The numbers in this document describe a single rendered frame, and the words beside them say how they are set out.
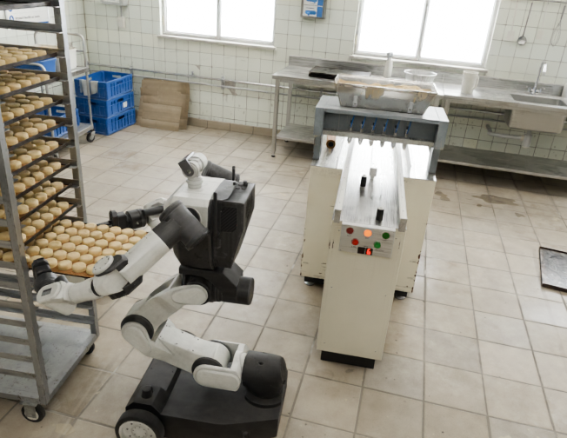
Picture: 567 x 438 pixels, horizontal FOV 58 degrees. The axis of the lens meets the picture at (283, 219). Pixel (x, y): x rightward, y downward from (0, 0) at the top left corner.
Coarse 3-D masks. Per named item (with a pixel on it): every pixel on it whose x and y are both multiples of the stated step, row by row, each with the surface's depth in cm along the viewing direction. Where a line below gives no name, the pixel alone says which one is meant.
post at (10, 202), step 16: (0, 112) 167; (0, 128) 168; (0, 144) 169; (0, 160) 171; (0, 176) 174; (16, 208) 181; (16, 224) 182; (16, 240) 184; (16, 256) 188; (32, 304) 199; (32, 320) 200; (32, 336) 203; (32, 352) 207; (48, 400) 220
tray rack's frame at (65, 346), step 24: (24, 336) 253; (48, 336) 254; (72, 336) 255; (96, 336) 258; (0, 360) 237; (72, 360) 240; (0, 384) 224; (24, 384) 225; (48, 384) 226; (24, 408) 221
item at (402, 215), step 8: (400, 144) 328; (400, 152) 313; (400, 160) 300; (400, 168) 287; (400, 176) 275; (400, 184) 264; (400, 192) 255; (400, 200) 246; (400, 208) 237; (400, 216) 229; (400, 224) 227
